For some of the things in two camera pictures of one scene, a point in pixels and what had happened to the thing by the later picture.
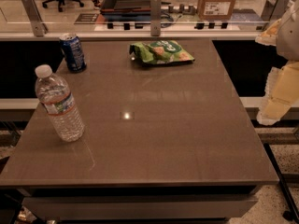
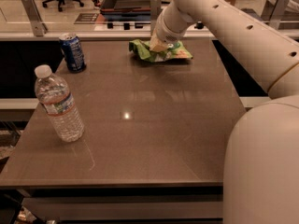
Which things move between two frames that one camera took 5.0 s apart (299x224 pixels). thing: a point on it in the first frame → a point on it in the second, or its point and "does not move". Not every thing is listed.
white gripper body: [289, 37] → [165, 32]
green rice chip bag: [160, 52] does not move
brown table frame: [140, 204] does not move
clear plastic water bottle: [54, 93] does not move
